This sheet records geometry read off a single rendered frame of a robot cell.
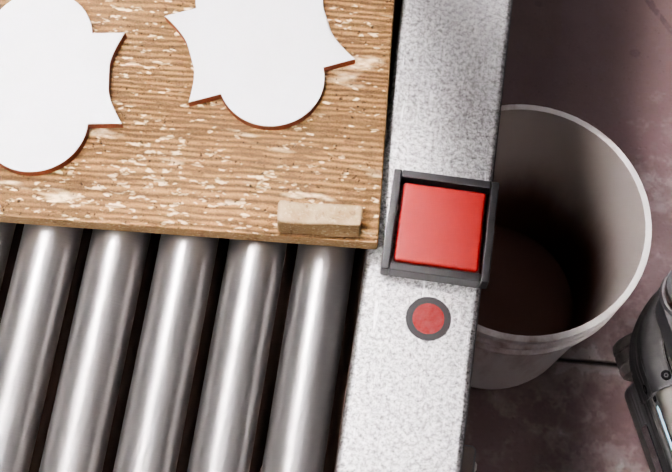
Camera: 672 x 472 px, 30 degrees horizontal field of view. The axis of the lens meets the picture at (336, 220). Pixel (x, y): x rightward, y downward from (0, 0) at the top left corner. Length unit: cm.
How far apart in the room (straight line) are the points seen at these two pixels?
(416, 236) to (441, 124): 10
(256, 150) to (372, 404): 20
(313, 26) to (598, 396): 103
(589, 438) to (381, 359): 98
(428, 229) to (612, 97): 114
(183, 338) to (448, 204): 21
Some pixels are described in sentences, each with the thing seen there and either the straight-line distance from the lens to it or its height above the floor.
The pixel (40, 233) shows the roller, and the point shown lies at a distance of 92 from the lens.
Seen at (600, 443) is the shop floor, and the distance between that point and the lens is 183.
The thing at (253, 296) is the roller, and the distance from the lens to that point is 88.
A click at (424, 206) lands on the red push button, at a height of 93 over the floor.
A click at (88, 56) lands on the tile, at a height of 94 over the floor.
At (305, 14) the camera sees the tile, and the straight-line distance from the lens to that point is 94.
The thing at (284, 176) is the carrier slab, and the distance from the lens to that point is 89.
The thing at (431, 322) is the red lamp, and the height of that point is 92.
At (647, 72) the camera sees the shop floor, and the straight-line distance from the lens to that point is 204.
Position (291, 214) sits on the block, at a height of 96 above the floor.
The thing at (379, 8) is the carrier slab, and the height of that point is 94.
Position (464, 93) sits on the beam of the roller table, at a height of 91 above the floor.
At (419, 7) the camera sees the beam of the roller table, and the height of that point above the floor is 91.
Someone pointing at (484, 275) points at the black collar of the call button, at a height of 93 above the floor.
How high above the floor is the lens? 177
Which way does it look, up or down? 70 degrees down
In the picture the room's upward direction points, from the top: 1 degrees clockwise
